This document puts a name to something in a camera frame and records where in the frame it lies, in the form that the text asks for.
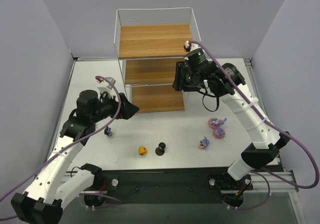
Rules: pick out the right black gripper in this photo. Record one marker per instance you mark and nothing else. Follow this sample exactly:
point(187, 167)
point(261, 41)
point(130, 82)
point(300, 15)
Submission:
point(179, 76)

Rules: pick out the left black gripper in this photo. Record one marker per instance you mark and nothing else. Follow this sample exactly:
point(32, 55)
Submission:
point(122, 105)

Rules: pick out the yellow haired doll toy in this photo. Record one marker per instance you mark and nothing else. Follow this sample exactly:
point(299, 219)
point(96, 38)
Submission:
point(142, 151)

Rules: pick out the black haired doll toy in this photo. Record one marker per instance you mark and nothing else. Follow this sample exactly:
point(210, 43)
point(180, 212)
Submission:
point(160, 150)

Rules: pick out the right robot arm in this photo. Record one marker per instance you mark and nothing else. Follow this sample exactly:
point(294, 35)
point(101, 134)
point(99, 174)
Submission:
point(227, 84)

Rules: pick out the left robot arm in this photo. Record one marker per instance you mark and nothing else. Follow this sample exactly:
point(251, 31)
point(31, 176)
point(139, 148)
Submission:
point(46, 197)

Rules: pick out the purple black cat toy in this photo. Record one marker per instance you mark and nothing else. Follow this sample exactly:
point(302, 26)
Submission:
point(108, 132)

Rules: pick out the purple bunny pink donut upper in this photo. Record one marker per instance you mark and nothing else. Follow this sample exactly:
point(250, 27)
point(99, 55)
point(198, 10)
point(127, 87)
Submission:
point(215, 123)

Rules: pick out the purple bunny pink donut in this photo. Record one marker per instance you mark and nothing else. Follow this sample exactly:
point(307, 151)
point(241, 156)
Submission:
point(215, 123)
point(219, 133)

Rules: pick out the purple bunny pink donut lower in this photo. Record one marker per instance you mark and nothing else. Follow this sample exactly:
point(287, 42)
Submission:
point(219, 133)

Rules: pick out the small purple bunny toy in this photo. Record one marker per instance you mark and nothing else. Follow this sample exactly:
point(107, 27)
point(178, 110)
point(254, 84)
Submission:
point(204, 143)

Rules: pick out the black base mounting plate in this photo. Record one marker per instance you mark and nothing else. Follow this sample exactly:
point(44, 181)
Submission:
point(165, 186)

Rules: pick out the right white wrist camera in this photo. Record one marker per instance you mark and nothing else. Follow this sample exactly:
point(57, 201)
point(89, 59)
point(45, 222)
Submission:
point(189, 46)

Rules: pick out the white wire wooden shelf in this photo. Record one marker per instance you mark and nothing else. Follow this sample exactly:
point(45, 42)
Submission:
point(148, 43)

